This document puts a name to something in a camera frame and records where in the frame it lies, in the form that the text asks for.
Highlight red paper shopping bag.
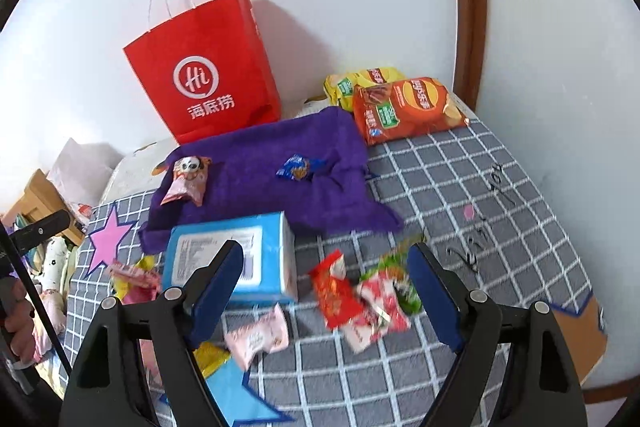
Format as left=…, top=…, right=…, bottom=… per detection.
left=124, top=0, right=282, bottom=145

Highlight yellow potato chip bag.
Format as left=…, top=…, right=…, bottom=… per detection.
left=322, top=67, right=407, bottom=113

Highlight pale pink candy packet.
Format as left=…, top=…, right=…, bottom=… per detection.
left=224, top=303, right=290, bottom=372

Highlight blue chocolate chip cookie packet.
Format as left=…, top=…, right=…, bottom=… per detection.
left=276, top=154, right=326, bottom=181

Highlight blue tissue box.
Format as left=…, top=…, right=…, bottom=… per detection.
left=162, top=212, right=298, bottom=307

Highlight grey checked table cloth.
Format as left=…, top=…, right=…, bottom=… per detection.
left=57, top=118, right=610, bottom=427

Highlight purple towel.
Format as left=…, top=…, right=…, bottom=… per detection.
left=139, top=107, right=404, bottom=254

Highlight pink white strawberry snack packet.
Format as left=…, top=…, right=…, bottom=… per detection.
left=341, top=272, right=411, bottom=355

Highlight yellow pink snack bag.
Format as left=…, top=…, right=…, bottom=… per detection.
left=113, top=253, right=234, bottom=379

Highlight white plastic bag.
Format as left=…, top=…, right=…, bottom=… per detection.
left=47, top=139, right=124, bottom=207

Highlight long red pink snack packet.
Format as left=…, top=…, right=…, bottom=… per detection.
left=107, top=256, right=162, bottom=305

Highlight orange potato chip bag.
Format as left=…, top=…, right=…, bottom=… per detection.
left=352, top=77, right=470, bottom=145

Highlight black cable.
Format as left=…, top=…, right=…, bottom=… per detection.
left=0, top=223, right=74, bottom=377

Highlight pink panda snack packet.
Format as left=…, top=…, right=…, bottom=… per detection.
left=160, top=156, right=212, bottom=207

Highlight green snack packet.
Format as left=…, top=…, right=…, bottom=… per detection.
left=360, top=233, right=425, bottom=317

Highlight cardboard box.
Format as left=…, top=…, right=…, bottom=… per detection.
left=1, top=169, right=85, bottom=246

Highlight person's left hand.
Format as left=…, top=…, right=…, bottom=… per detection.
left=1, top=277, right=35, bottom=365

